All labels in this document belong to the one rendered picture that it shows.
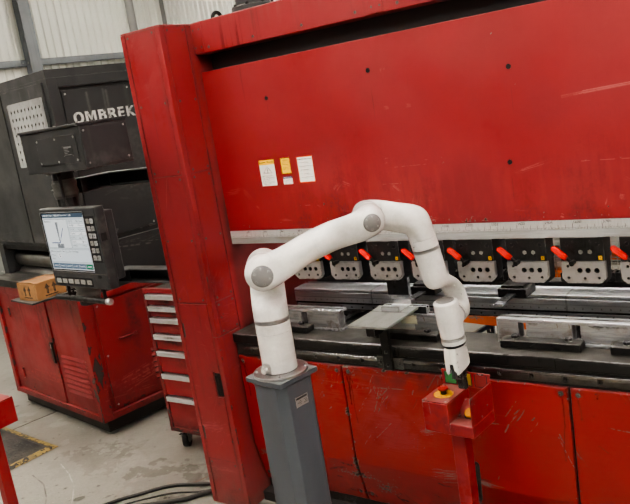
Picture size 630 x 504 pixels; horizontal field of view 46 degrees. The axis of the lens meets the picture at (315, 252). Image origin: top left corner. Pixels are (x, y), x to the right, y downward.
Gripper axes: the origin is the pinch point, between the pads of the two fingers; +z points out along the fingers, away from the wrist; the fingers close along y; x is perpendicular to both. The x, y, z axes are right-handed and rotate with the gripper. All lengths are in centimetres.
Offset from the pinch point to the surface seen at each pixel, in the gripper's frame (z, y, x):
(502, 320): -7.8, -34.7, 2.4
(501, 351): -0.1, -24.3, 4.7
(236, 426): 38, -6, -129
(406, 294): -17, -37, -39
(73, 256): -62, 24, -164
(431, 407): 8.1, 5.3, -11.6
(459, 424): 13.4, 5.8, -1.4
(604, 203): -50, -39, 45
